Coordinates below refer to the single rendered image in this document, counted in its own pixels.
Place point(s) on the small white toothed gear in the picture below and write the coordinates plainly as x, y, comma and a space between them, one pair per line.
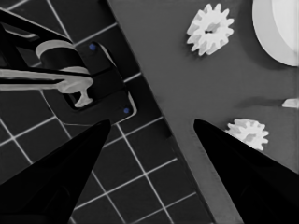
253, 137

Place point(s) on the dark robot body with pale bars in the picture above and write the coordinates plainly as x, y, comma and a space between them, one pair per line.
62, 71

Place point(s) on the large thick white disc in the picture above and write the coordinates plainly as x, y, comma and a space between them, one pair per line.
274, 40

